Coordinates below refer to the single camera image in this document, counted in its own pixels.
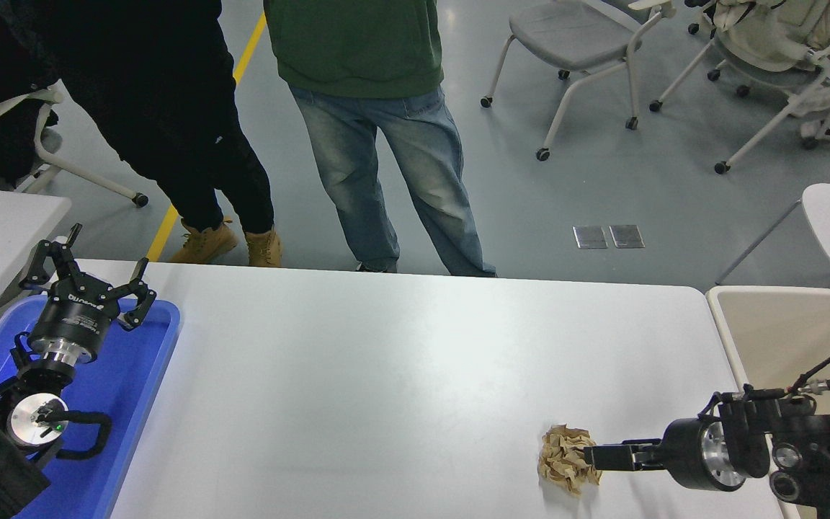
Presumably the large pale plastic bin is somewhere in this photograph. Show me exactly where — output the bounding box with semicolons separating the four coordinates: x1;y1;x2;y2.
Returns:
705;285;830;519

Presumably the blue plastic tray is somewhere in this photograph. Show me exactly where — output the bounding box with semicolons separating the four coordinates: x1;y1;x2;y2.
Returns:
0;294;182;519

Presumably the cream jacket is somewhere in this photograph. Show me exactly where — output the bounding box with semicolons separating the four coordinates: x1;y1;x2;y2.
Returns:
700;0;830;71

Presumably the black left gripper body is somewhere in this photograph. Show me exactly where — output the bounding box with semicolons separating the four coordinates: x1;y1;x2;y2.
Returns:
27;280;122;357

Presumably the tan paper ball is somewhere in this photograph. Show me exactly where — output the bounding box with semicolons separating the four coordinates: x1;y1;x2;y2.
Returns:
537;424;603;498

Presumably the white frame wheeled chair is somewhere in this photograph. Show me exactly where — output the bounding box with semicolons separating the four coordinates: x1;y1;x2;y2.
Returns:
647;0;830;174

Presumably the white frame office chair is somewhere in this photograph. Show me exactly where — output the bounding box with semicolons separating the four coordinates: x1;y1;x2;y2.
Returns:
0;79;151;208

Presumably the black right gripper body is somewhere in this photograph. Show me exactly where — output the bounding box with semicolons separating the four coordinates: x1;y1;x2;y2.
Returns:
662;417;708;492

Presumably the grey seat wheeled chair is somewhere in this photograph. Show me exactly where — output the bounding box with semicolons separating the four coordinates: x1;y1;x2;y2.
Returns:
480;0;675;161

